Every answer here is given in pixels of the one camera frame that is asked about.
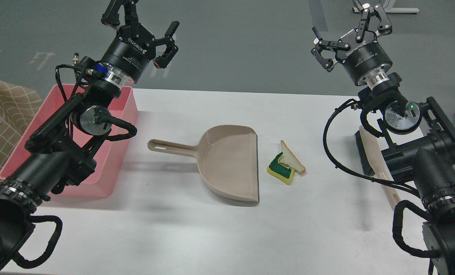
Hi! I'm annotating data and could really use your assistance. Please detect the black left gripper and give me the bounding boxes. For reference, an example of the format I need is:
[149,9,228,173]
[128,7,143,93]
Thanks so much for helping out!
[100,0,180,84]

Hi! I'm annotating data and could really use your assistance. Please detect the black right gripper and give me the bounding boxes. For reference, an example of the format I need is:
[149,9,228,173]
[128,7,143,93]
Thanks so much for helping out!
[311,0,393,87]

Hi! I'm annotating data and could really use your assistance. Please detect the beige hand brush black bristles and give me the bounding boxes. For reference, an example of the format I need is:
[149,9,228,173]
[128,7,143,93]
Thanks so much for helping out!
[355,125,401,211]

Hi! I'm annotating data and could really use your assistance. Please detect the toy bread slice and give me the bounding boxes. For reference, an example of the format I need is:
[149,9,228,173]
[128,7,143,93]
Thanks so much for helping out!
[279,140,306,175]

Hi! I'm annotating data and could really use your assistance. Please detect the beige plastic dustpan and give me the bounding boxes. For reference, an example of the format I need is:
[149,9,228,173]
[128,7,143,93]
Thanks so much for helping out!
[147,124,259,202]

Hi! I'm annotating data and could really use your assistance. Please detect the yellow green sponge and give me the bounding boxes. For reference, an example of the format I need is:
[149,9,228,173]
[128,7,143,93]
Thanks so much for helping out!
[266,152,295,186]

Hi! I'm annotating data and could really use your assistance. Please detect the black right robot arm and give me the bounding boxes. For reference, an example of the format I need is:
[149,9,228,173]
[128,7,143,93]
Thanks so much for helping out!
[311,0,455,275]

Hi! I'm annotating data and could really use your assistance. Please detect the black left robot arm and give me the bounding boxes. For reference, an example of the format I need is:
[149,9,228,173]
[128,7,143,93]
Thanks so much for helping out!
[0,0,180,272]

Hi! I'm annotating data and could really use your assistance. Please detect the pink plastic bin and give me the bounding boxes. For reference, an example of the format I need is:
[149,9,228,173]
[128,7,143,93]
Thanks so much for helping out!
[0,85,138,198]

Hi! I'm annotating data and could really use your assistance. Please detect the white table leg base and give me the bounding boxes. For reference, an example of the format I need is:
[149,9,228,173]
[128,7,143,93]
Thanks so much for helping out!
[352,0,420,15]

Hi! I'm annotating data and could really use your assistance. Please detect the brown checkered cloth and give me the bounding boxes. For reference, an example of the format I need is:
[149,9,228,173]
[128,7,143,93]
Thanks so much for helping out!
[0,81,42,170]

